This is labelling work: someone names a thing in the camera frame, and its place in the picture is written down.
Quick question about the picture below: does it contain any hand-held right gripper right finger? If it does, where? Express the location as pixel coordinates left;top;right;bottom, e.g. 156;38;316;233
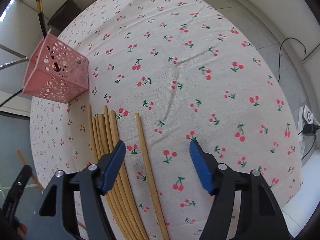
189;139;290;240

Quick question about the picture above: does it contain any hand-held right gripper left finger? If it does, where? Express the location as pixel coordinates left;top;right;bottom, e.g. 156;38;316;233
38;141;126;240

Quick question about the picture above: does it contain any wooden chopstick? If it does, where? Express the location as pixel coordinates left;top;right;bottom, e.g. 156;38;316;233
135;112;170;240

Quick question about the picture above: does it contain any pink perforated plastic basket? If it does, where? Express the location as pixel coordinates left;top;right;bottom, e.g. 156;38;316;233
21;29;90;104

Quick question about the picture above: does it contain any bundle of bamboo chopsticks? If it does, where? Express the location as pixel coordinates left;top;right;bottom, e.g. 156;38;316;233
86;102;149;240

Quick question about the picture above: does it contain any white power strip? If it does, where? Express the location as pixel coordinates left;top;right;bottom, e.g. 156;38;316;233
297;106;317;167

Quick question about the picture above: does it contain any black power adapter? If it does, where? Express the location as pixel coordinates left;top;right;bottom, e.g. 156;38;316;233
302;124;319;137

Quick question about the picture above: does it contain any white round plug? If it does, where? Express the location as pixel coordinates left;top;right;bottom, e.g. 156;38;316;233
302;107;314;125

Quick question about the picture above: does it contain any cherry print tablecloth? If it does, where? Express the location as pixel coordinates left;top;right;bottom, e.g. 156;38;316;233
29;0;304;240

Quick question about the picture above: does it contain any metal mop pole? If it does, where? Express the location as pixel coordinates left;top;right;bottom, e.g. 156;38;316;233
0;43;29;60
0;57;29;70

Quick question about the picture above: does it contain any dark brown trash bin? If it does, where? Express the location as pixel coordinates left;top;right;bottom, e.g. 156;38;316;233
47;0;83;37

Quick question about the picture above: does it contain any black chopstick with yellow bands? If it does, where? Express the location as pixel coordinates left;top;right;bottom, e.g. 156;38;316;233
36;0;62;72

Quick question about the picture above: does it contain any thin black cable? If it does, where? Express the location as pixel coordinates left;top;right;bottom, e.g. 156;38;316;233
0;89;24;108

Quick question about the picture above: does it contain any black adapter cable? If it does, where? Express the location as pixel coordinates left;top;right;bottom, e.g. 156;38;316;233
301;133;318;162

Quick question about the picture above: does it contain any long black floor cable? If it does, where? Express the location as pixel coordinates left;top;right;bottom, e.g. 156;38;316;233
276;37;308;83

